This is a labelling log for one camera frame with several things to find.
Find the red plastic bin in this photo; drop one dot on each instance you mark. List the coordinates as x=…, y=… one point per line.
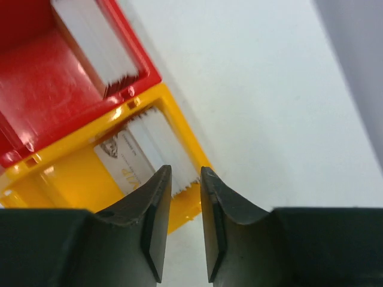
x=45, y=93

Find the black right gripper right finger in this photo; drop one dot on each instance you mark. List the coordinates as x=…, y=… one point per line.
x=246, y=245

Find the yellow plastic bin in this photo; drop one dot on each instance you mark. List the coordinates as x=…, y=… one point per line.
x=69, y=174

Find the white VIP card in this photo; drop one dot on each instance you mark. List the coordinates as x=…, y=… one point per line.
x=126, y=162

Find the cards in yellow bin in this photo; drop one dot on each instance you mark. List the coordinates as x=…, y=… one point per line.
x=159, y=143

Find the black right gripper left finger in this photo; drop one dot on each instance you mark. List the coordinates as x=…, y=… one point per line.
x=122, y=245

